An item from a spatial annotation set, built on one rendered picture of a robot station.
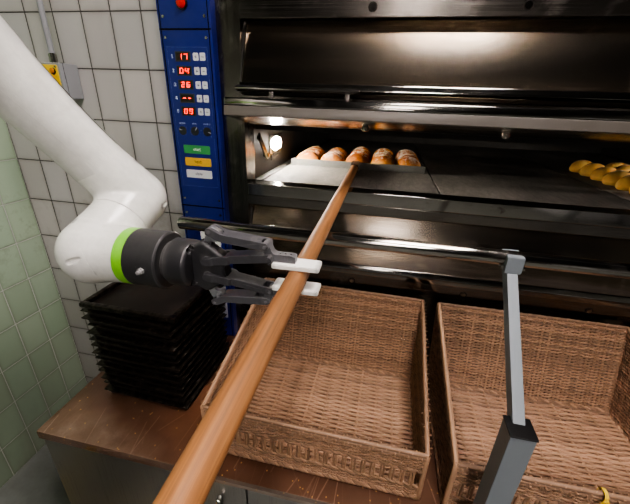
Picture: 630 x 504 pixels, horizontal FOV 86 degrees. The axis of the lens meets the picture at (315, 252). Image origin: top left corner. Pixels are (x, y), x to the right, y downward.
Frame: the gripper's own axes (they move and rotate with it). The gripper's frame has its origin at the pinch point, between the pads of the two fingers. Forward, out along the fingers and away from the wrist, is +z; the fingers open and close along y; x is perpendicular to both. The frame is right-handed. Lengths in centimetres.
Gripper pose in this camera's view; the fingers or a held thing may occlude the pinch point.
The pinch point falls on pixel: (297, 275)
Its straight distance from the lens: 51.2
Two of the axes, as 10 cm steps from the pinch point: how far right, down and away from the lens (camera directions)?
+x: -2.0, 3.9, -9.0
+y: -0.3, 9.2, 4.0
